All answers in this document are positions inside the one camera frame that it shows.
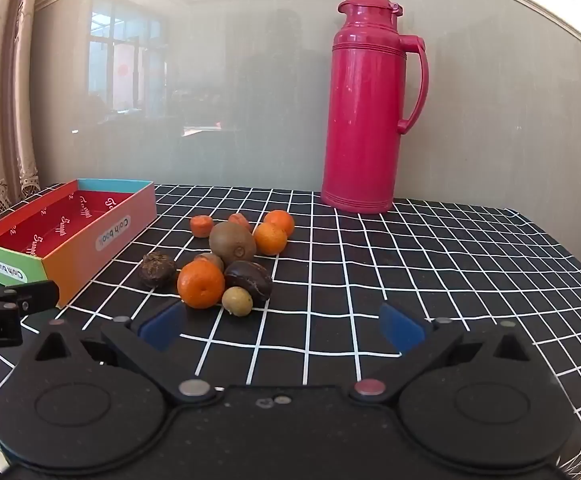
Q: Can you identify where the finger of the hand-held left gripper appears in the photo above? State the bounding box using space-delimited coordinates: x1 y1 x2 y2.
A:
0 280 62 317

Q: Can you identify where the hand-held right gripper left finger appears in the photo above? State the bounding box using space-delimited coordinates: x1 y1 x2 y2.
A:
33 301 220 409

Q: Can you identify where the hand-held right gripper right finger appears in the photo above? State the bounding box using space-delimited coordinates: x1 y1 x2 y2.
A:
349 301 534 407

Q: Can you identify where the wrinkled dark brown fruit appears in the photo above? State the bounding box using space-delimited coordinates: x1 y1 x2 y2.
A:
139 252 177 289

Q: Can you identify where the large mandarin orange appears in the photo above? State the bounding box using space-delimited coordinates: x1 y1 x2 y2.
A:
177 259 226 310

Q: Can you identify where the small yellow-green fruit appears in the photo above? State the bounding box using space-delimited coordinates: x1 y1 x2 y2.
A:
221 286 254 317

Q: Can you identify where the brown orange fruit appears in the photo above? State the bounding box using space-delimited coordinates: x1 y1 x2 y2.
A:
194 253 225 272

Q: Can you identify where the dark purple passion fruit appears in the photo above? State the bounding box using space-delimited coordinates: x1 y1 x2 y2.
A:
224 260 274 303

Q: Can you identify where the colourful cardboard box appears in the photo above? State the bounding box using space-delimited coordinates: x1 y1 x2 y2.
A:
0 178 158 311

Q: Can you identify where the brown kiwi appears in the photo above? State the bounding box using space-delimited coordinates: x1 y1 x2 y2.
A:
209 221 258 265

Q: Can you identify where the black white checked tablecloth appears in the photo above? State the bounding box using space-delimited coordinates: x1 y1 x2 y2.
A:
0 183 581 480

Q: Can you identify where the beige lace curtain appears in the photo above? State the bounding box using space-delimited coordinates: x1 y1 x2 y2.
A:
0 0 54 231

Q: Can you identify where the red thermos jug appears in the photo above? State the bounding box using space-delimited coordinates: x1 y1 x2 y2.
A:
320 0 430 215

